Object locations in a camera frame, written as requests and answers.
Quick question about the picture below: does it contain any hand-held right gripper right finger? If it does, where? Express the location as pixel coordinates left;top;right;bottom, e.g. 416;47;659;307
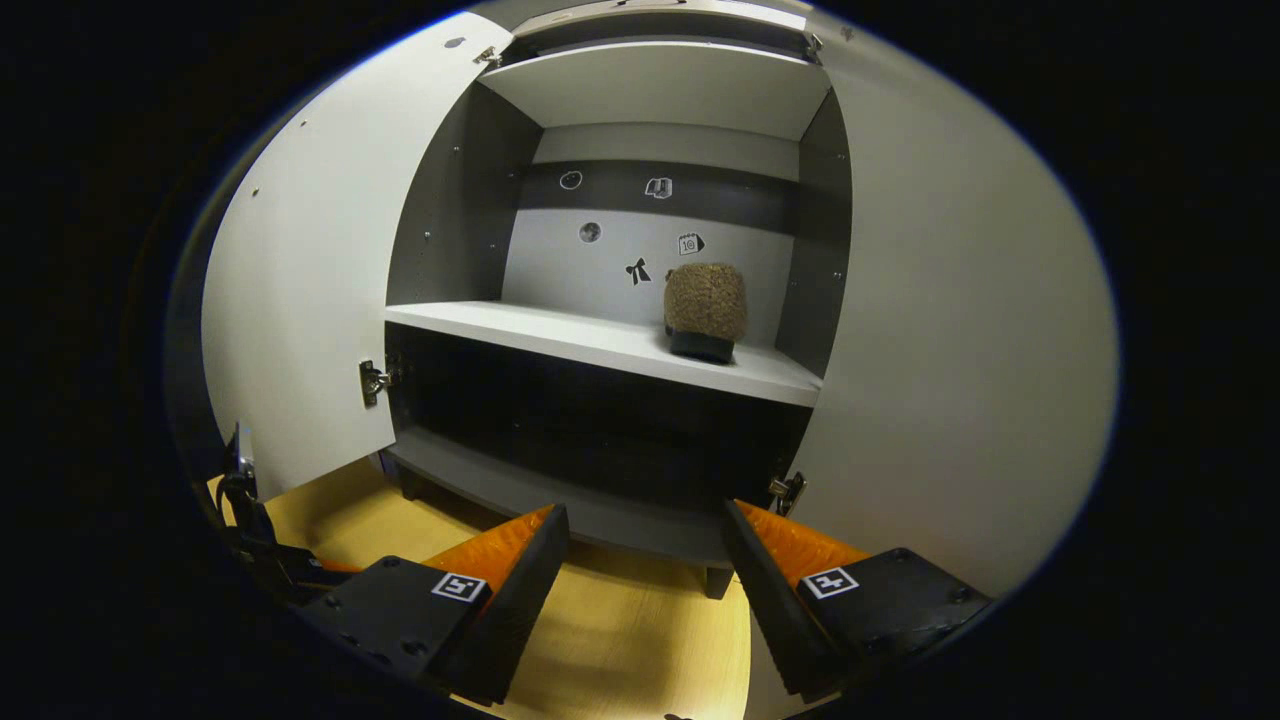
722;498;993;698

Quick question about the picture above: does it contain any beige cabinet drawer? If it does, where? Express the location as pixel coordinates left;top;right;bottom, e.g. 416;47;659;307
512;0;809;36

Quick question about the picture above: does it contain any grey white shoe cabinet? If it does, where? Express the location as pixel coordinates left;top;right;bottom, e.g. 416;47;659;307
383;0;854;599

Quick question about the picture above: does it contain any white shoe cabinet door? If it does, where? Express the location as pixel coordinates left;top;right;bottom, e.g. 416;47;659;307
745;10;1119;719
200;10;516;501

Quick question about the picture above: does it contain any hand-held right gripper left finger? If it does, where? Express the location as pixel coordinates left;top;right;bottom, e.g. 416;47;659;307
300;503;571;704

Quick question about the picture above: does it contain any brown shoe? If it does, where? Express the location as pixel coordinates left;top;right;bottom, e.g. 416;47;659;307
663;263;749;364

